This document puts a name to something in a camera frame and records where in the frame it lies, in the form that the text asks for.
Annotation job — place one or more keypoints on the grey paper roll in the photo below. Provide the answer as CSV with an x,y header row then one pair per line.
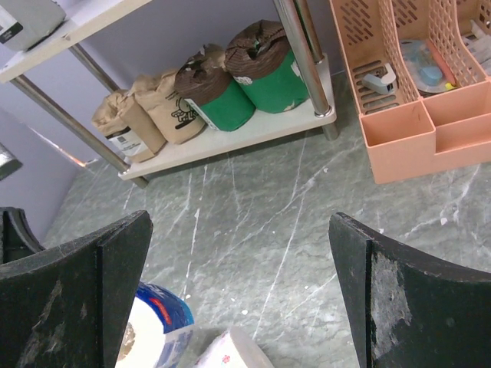
x,y
26,23

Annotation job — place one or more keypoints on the blue Tempo tissue pack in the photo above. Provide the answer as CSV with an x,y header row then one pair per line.
x,y
159,329

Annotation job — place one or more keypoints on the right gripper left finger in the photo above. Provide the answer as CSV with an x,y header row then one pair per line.
x,y
68,306

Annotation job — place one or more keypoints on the orange plastic file organizer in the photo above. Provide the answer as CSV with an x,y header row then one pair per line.
x,y
407,132

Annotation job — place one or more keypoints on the white dotted paper roll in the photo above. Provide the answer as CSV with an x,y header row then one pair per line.
x,y
233,348

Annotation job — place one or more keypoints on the beige two-tier shelf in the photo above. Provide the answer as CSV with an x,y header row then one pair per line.
x,y
89,17

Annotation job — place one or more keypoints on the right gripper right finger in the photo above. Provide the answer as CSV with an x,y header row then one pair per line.
x,y
407,308

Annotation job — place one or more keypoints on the green brown paper roll labelled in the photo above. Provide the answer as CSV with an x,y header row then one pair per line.
x,y
261,61

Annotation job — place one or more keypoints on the tan barcode paper roll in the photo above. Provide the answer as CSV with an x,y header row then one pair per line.
x,y
123,122

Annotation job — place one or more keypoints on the tan cartoon paper roll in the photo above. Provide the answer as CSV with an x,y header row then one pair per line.
x,y
173,116

